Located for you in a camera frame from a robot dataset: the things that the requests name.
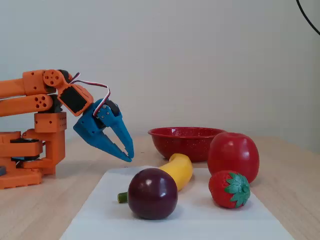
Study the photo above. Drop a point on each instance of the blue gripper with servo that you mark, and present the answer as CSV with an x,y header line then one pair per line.
x,y
90,127

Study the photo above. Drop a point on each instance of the yellow toy banana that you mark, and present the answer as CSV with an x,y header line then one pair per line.
x,y
180,170

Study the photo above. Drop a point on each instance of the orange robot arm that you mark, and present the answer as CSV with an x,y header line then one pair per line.
x,y
15,86

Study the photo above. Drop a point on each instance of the orange robot base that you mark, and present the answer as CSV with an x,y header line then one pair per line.
x,y
20,178

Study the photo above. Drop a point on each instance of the red speckled bowl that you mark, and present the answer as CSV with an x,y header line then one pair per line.
x,y
180,145

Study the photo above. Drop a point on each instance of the dark purple toy plum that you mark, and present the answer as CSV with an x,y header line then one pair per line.
x,y
152,195

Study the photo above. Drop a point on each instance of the white paper sheet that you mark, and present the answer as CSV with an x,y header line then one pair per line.
x,y
195,222

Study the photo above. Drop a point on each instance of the red toy strawberry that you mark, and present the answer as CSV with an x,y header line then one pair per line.
x,y
218,190

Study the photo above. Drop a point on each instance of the red toy apple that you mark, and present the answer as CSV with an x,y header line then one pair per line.
x,y
232,155

